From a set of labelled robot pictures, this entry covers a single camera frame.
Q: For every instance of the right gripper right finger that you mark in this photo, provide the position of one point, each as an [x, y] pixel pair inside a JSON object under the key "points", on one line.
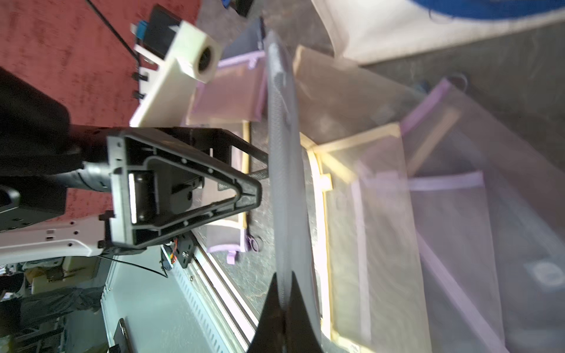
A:
{"points": [[299, 334]]}

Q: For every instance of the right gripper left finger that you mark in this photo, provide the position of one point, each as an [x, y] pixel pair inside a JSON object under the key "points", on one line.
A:
{"points": [[269, 337]]}

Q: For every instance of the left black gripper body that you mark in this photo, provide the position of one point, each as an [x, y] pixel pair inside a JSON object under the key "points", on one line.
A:
{"points": [[167, 181]]}

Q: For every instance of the dark grey mesh pouch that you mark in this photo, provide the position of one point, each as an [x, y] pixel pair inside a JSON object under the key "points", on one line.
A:
{"points": [[293, 244]]}

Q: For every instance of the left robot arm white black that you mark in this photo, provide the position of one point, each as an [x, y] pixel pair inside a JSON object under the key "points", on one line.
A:
{"points": [[69, 190]]}

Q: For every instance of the yellow trim mesh pouch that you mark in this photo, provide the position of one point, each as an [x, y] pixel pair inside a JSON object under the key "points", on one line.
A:
{"points": [[366, 253]]}

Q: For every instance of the purple mesh pouch far left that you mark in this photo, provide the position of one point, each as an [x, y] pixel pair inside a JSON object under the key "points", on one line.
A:
{"points": [[231, 235]]}

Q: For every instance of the purple trim mesh pouch centre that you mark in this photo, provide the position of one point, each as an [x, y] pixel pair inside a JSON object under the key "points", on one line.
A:
{"points": [[237, 92]]}

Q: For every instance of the purple mesh pouch on yellow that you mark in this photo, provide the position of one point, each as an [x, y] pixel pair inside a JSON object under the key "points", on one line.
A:
{"points": [[489, 219]]}

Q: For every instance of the white canvas Doraemon tote bag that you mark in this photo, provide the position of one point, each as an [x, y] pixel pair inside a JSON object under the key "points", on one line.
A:
{"points": [[367, 32]]}

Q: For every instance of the aluminium front rail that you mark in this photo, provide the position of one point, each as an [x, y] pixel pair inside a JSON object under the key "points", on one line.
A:
{"points": [[228, 322]]}

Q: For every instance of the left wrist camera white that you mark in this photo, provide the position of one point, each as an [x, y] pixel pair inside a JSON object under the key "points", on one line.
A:
{"points": [[185, 56]]}

